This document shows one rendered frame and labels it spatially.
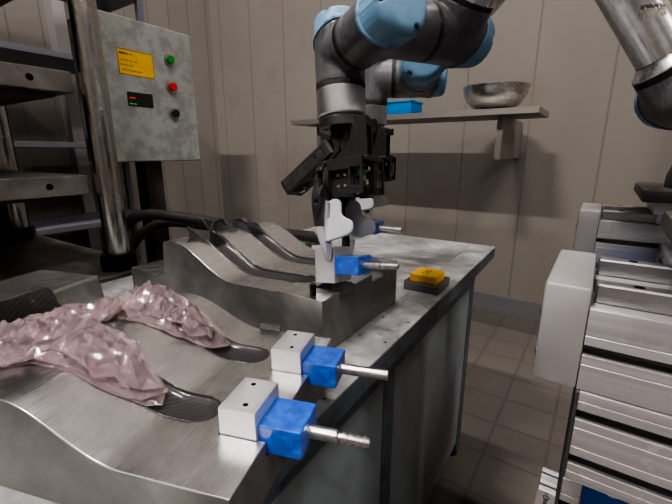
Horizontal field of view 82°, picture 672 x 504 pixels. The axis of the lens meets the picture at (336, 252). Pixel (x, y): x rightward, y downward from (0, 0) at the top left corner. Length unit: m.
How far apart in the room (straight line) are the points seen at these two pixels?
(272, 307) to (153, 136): 0.89
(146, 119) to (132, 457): 1.12
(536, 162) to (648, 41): 1.86
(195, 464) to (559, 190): 2.62
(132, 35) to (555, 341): 1.31
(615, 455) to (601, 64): 2.52
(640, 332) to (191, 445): 0.37
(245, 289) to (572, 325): 0.47
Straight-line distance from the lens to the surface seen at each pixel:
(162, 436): 0.41
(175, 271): 0.80
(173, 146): 1.43
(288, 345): 0.46
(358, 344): 0.64
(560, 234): 2.82
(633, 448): 0.42
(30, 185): 1.17
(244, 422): 0.37
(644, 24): 0.98
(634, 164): 2.77
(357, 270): 0.57
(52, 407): 0.43
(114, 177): 1.17
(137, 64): 1.40
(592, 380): 0.40
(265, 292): 0.63
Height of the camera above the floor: 1.10
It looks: 14 degrees down
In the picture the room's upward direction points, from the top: straight up
